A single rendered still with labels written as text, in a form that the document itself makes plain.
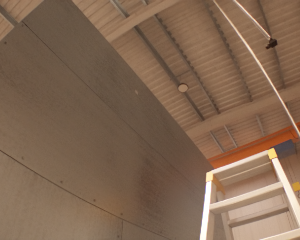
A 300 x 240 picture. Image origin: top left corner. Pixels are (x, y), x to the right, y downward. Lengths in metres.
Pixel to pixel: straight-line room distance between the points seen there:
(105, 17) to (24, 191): 6.57
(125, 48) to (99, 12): 1.46
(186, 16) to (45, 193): 6.59
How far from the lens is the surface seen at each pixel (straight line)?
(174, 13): 6.96
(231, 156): 9.57
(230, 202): 0.96
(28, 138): 0.83
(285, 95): 9.11
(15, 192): 0.75
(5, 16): 7.79
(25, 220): 0.75
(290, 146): 9.12
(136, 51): 7.50
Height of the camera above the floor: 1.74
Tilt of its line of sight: 44 degrees up
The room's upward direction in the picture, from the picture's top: straight up
